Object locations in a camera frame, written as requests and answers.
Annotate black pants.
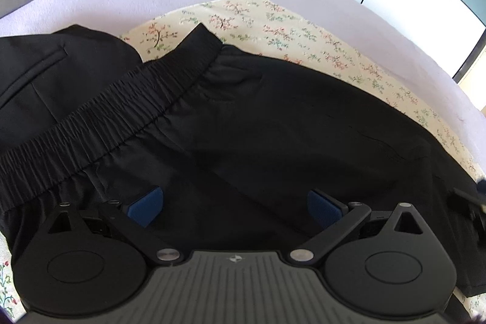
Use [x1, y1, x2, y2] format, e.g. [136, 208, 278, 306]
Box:
[1, 25, 485, 296]

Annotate floral bed cloth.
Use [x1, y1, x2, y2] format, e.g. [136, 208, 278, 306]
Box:
[1, 0, 485, 323]

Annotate purple bed sheet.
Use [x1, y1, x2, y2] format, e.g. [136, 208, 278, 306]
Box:
[1, 0, 485, 179]

